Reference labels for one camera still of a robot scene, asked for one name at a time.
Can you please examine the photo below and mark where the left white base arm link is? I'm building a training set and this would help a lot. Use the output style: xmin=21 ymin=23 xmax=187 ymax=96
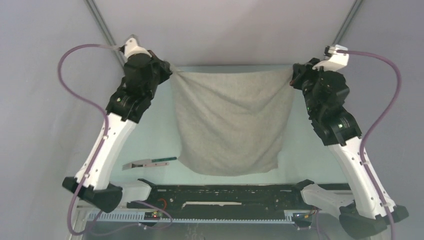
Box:
xmin=113 ymin=178 xmax=156 ymax=204

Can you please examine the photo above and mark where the aluminium frame post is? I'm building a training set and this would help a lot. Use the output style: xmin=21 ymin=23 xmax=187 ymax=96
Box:
xmin=332 ymin=0 xmax=365 ymax=45
xmin=83 ymin=0 xmax=116 ymax=45

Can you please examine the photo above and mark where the right aluminium frame post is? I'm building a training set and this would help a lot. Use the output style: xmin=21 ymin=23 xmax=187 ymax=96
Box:
xmin=332 ymin=0 xmax=365 ymax=45

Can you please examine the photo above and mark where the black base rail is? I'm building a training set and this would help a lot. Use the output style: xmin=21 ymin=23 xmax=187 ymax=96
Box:
xmin=126 ymin=184 xmax=321 ymax=220

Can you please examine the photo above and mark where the white slotted cable duct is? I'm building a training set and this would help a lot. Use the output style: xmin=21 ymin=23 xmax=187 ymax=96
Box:
xmin=97 ymin=211 xmax=303 ymax=224

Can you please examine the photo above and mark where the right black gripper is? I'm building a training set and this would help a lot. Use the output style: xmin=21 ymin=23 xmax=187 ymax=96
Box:
xmin=289 ymin=58 xmax=333 ymax=118

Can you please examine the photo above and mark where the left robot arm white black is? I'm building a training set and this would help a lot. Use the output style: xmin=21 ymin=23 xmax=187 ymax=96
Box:
xmin=62 ymin=50 xmax=172 ymax=213

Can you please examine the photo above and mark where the right white base arm link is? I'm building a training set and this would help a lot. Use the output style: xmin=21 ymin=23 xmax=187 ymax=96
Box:
xmin=292 ymin=179 xmax=354 ymax=220

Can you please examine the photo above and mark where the grey cloth napkin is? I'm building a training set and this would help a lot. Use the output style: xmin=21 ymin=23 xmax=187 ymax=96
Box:
xmin=170 ymin=67 xmax=294 ymax=177

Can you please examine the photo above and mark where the left aluminium frame post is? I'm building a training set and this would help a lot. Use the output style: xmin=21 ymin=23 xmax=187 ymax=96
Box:
xmin=83 ymin=0 xmax=116 ymax=45

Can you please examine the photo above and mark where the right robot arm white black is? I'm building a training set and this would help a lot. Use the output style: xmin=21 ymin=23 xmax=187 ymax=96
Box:
xmin=290 ymin=58 xmax=409 ymax=240

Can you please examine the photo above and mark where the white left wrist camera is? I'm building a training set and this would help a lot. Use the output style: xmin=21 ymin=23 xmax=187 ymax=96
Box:
xmin=119 ymin=34 xmax=152 ymax=60

